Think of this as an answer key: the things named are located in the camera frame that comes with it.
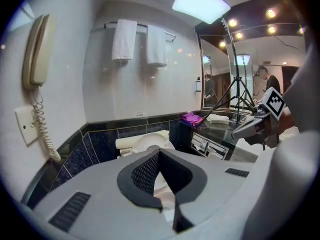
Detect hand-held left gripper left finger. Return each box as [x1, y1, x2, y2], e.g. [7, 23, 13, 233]
[33, 148, 176, 240]

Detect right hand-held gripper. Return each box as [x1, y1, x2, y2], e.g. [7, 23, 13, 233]
[231, 86, 287, 149]

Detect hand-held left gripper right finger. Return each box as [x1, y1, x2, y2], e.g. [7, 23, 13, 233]
[159, 148, 254, 234]

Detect white toilet seat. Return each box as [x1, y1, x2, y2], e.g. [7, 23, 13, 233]
[131, 133, 176, 155]

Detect person's right forearm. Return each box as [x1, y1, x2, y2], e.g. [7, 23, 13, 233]
[278, 107, 300, 135]

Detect chrome toilet paper holder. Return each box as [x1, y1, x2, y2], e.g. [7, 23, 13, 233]
[191, 132, 230, 161]

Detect white toilet bowl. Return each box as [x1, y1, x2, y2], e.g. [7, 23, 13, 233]
[152, 170, 176, 225]

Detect marble vanity counter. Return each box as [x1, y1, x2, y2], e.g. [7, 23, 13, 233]
[179, 110, 301, 164]

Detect purple cloth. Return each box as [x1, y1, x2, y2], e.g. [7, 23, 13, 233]
[181, 111, 204, 125]

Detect rolled cream bath mat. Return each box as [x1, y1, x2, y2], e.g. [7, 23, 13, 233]
[114, 130, 170, 155]

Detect black tripod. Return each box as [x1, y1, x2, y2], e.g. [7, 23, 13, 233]
[206, 16, 258, 125]

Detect wood-framed mirror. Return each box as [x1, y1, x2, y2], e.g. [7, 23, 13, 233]
[198, 32, 308, 112]

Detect white hanging towel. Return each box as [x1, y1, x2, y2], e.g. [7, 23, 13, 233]
[146, 24, 168, 68]
[111, 18, 138, 62]

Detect white light panel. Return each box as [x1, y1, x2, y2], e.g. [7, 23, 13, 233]
[171, 0, 231, 25]

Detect coiled telephone cord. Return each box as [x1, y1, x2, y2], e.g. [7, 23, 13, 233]
[31, 88, 62, 163]

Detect white phone wall plate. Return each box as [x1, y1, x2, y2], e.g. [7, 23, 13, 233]
[14, 105, 42, 147]

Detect beige wall telephone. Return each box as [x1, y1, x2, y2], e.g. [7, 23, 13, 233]
[21, 13, 57, 91]

